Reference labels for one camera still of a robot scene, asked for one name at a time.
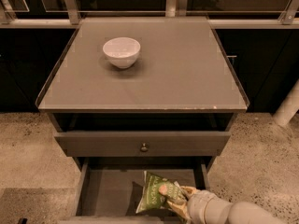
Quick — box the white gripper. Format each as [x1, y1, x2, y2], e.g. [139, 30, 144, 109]
[167, 186, 232, 224]

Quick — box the green jalapeno chip bag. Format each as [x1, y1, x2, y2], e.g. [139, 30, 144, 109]
[136, 171, 187, 213]

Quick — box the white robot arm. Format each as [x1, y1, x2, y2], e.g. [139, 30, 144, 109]
[159, 186, 286, 224]

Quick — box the round metal drawer knob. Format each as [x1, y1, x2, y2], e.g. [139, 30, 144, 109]
[140, 143, 149, 152]

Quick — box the open grey middle drawer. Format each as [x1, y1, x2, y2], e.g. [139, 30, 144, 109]
[58, 157, 209, 224]

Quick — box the grey drawer cabinet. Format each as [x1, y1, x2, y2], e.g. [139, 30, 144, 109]
[35, 15, 250, 224]

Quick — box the grey top drawer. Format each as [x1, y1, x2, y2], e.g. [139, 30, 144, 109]
[54, 131, 231, 157]

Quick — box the white ceramic bowl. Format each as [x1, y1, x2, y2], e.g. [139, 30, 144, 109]
[103, 37, 141, 69]

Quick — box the white cylindrical post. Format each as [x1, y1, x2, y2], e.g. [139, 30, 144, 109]
[273, 79, 299, 126]

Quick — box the metal railing frame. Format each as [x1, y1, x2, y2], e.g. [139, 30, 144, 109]
[1, 0, 299, 29]

